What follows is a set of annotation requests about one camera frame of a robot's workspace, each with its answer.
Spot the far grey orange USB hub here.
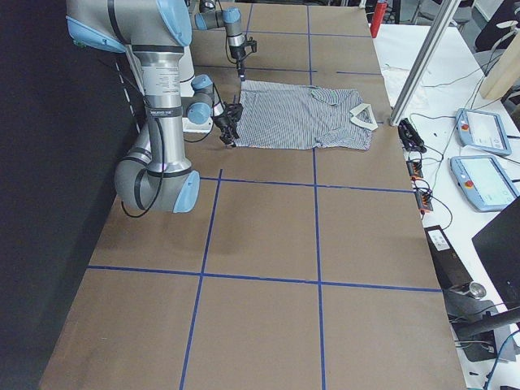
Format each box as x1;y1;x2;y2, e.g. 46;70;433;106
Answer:
406;159;424;181

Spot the lower blue teach pendant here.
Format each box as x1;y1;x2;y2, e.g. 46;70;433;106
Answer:
449;154;519;212

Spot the red cylinder tube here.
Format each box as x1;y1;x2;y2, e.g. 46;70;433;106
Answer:
370;0;388;38

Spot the blue white striped polo shirt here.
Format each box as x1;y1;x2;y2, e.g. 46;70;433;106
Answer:
235;80;378;150

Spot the black monitor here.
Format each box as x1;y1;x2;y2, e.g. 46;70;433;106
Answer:
472;198;520;304

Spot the black box with white label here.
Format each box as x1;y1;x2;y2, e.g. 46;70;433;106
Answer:
424;225;473;289

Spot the black monitor arm base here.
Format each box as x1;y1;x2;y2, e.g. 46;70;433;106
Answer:
443;290;519;362

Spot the upper blue teach pendant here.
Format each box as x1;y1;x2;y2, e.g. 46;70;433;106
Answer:
455;108;512;156

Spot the aluminium frame post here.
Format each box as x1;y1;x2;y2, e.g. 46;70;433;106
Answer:
389;0;461;126

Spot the silver round knob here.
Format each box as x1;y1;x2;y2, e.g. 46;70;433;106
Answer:
468;281;487;300

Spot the blue teach pendant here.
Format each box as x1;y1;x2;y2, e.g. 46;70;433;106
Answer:
449;154;519;212
455;108;512;156

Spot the beige wooden board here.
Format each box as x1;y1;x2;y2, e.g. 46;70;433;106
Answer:
480;20;519;100

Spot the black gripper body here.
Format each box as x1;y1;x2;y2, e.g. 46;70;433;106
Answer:
217;117;236;138
229;45;246;63

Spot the grey orange usb hub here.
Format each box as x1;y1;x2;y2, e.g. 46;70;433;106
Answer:
406;159;424;181
414;188;433;215

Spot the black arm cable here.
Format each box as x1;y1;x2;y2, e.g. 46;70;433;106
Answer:
119;80;228;219

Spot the near grey orange USB hub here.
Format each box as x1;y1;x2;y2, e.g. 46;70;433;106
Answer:
414;188;433;215

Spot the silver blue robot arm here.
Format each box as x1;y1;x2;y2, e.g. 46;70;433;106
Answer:
66;1;236;218
194;1;257;82

